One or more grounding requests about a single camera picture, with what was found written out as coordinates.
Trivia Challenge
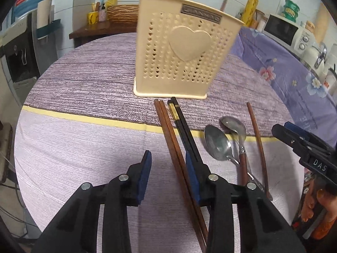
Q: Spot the yellow roll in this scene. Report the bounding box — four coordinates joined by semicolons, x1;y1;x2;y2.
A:
241;0;257;27

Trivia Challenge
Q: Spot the water dispenser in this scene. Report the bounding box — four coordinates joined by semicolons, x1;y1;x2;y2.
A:
0;12;57;106

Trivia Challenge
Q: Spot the cream perforated utensil holder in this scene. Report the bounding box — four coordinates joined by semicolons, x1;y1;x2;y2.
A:
133;0;245;100

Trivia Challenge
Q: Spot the purple floral cloth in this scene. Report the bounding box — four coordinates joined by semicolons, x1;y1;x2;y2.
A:
229;26;337;151

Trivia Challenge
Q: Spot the dark wooden side table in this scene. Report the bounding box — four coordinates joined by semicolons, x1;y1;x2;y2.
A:
69;21;139;48

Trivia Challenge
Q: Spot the white microwave oven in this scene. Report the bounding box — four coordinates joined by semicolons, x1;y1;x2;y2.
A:
262;14;314;54

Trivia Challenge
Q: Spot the white pot with chrome handle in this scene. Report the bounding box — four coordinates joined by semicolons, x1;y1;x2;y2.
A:
303;42;329;77

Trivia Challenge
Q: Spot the large steel spoon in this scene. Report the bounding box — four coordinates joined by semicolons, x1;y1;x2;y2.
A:
204;125;265;193

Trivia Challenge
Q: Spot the person's right hand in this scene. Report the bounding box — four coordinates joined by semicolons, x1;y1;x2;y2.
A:
300;182;337;239

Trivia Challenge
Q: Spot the steel spoon with brown handle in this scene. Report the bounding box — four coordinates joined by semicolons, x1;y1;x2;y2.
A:
220;116;250;187

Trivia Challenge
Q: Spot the wicker basket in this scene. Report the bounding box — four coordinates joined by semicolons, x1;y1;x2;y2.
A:
105;4;139;27

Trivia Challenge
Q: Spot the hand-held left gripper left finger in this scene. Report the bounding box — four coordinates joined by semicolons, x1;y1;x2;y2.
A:
34;150;152;253

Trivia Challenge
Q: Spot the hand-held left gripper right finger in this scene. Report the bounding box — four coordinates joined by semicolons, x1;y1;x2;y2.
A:
185;153;306;253

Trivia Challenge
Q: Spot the green container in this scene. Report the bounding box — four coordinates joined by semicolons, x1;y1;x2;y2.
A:
282;0;301;18

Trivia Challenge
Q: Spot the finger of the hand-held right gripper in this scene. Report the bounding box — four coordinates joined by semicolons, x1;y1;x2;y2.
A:
284;122;333;151
272;124;312;160

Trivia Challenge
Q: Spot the person's right forearm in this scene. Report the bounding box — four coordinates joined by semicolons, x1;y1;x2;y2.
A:
313;215;337;240

